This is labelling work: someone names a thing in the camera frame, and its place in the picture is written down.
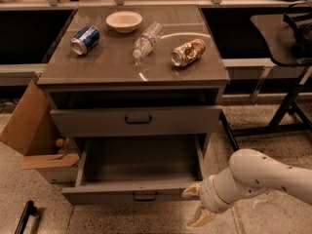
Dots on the gold crushed can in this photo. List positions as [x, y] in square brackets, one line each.
[188, 52]

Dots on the grey drawer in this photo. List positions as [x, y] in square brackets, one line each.
[140, 121]
[137, 169]

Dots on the small orange ball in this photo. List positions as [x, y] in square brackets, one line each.
[60, 142]

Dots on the white paper bowl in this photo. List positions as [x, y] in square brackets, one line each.
[124, 21]

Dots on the brown cardboard box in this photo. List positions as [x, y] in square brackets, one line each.
[32, 132]

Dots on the grey drawer cabinet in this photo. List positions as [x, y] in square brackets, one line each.
[109, 76]

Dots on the blue soda can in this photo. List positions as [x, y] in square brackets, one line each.
[84, 40]

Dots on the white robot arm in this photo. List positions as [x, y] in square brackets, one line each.
[249, 173]

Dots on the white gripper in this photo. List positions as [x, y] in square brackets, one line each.
[211, 193]

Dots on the black side table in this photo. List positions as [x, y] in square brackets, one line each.
[279, 39]

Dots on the black bag with strap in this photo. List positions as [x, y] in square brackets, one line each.
[299, 18]

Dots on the grey top drawer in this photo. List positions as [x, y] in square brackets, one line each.
[140, 121]

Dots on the black bar on floor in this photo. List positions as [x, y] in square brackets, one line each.
[28, 211]

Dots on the clear plastic water bottle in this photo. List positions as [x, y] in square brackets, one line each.
[147, 40]

